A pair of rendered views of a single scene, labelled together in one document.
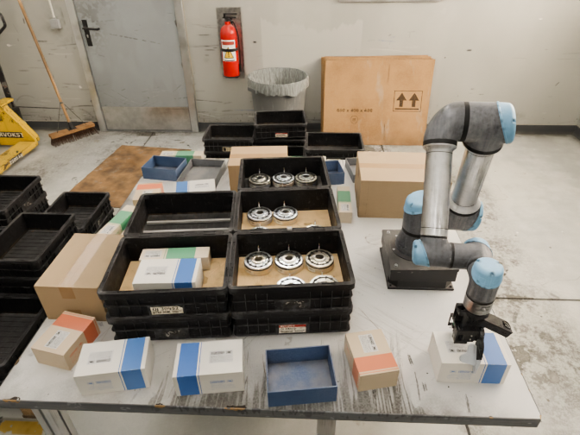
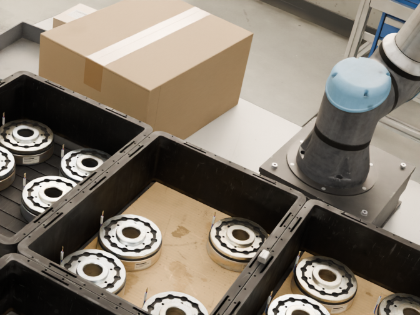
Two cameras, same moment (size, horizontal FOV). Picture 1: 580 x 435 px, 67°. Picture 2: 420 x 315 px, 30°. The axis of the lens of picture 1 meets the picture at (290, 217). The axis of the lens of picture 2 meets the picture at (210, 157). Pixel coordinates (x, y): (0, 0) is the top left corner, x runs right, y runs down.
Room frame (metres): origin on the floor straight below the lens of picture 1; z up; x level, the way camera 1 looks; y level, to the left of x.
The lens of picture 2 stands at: (1.04, 0.85, 1.70)
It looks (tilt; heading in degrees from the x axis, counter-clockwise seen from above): 35 degrees down; 293
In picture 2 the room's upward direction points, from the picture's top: 12 degrees clockwise
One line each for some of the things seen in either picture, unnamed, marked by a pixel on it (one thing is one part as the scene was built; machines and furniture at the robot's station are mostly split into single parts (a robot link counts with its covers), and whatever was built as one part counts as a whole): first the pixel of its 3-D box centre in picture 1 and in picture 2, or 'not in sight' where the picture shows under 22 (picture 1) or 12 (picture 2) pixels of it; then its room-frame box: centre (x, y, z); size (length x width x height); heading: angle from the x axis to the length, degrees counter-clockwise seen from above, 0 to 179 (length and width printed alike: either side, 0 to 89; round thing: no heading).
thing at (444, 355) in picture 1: (467, 356); not in sight; (0.86, -0.54, 0.75); 0.20 x 0.12 x 0.09; 87
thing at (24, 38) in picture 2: (373, 168); (24, 61); (2.14, -0.46, 0.73); 0.27 x 0.20 x 0.05; 96
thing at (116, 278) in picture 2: (259, 213); (92, 273); (1.50, 0.13, 0.86); 0.10 x 0.10 x 0.01
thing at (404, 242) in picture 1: (416, 236); (337, 147); (1.35, -0.49, 0.85); 0.15 x 0.15 x 0.10
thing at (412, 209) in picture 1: (421, 211); (355, 98); (1.34, -0.49, 0.97); 0.13 x 0.12 x 0.14; 79
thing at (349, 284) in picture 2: (319, 258); (325, 278); (1.21, -0.10, 0.86); 0.10 x 0.10 x 0.01
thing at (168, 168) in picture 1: (165, 167); not in sight; (2.16, 0.69, 0.74); 0.20 x 0.15 x 0.07; 78
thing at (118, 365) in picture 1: (116, 365); not in sight; (0.85, 0.54, 0.75); 0.20 x 0.12 x 0.09; 98
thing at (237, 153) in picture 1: (259, 168); not in sight; (2.05, 0.16, 0.78); 0.30 x 0.22 x 0.16; 91
